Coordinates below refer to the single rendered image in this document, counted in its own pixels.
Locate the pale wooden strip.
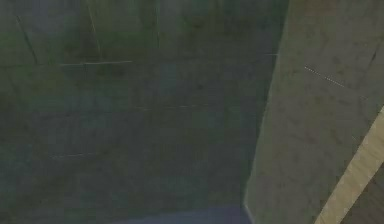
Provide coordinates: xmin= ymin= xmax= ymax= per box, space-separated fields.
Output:
xmin=313 ymin=105 xmax=384 ymax=224

